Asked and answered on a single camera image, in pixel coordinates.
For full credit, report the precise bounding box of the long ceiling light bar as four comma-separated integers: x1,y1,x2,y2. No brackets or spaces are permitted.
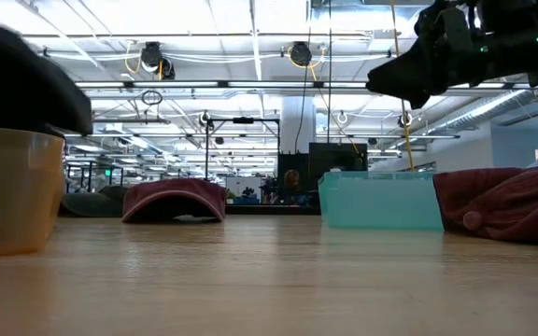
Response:
75,80,368,90

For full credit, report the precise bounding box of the black aluminium table frame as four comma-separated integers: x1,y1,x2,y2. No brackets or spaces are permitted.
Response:
225,204,321,217

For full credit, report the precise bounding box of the large black panel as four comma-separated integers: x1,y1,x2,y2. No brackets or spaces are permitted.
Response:
308,142,369,206

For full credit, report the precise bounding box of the teal translucent plastic bin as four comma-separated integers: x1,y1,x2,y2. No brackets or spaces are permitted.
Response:
318,170,446,232

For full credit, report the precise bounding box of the maroon baseball cap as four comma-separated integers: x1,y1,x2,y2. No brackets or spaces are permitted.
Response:
432,163,538,247
121,177,228,224

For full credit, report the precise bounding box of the dark gray baseball cap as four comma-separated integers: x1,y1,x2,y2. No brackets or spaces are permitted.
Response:
0,13,94,137
58,185,130,218

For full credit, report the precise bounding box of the yellow power cable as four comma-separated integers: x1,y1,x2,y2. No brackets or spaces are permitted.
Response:
389,0,415,173

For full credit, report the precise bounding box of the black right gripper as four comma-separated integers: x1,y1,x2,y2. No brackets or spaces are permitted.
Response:
365,0,538,111

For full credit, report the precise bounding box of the black background station frame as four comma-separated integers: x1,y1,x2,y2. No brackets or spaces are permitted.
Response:
205,116,282,182

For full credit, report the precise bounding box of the small black panel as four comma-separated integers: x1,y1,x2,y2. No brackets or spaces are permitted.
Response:
276,152,311,206

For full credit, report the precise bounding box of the black ceiling cable reel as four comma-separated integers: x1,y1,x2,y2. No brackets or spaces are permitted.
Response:
139,40,177,80
289,40,315,67

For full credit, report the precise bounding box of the black hanging cable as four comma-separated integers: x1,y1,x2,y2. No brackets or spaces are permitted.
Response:
326,0,333,144

